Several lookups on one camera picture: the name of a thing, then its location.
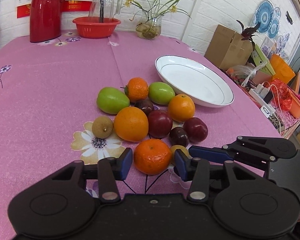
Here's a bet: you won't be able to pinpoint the mandarin with stem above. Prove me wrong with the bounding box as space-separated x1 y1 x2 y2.
121 77 149 103

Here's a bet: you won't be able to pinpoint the red thermos jug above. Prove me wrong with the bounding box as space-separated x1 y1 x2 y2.
30 0 65 43

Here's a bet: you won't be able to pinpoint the brown longan fruit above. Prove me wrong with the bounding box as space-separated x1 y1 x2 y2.
91 116 113 139

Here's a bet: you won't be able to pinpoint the pink floral tablecloth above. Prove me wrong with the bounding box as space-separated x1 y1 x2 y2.
0 29 282 240

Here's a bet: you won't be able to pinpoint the brown cardboard box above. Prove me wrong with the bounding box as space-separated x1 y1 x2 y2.
204 24 253 70

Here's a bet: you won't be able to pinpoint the large red plum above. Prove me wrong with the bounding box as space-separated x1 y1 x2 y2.
148 110 173 138

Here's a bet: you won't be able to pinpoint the dark purple plant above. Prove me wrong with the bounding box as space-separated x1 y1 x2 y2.
236 20 261 50

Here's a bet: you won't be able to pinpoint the red plastic bag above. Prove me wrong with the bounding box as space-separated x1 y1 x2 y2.
270 79 292 111

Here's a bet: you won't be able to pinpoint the blue decorative wall plates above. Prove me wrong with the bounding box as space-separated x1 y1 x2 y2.
251 0 281 39

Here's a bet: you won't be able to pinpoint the dark plum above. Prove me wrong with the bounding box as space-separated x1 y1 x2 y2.
134 99 154 116
169 127 189 147

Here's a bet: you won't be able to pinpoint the glass vase with plant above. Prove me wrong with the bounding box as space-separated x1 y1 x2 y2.
122 0 191 40

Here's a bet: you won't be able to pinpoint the green fruit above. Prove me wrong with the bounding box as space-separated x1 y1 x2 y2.
96 87 130 114
148 82 175 105

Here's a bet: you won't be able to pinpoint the green paper box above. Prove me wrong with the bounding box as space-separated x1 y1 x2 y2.
251 44 275 76

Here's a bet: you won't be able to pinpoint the clear plastic bag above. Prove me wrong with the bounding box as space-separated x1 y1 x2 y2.
230 62 266 87

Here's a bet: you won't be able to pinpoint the dark plum back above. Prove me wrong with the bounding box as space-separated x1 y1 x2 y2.
134 99 154 116

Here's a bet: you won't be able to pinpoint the small yellow-brown longan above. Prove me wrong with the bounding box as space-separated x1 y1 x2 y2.
170 144 191 165

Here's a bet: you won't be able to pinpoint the red plastic basket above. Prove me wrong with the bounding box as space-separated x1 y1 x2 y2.
72 16 121 38

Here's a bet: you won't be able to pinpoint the large orange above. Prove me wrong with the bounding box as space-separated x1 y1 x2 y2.
114 106 148 142

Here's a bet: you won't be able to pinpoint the orange bag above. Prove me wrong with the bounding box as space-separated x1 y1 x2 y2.
270 54 295 84

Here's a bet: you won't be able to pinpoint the white power strip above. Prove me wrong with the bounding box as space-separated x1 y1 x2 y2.
249 84 275 118

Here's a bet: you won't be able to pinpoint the dark plum front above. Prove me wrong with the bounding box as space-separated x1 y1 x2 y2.
169 127 189 147

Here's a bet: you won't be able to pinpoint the white oval plate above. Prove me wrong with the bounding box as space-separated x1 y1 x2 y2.
155 55 235 108

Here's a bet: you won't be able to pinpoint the clear glass pitcher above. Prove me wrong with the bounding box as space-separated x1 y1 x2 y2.
88 0 123 23

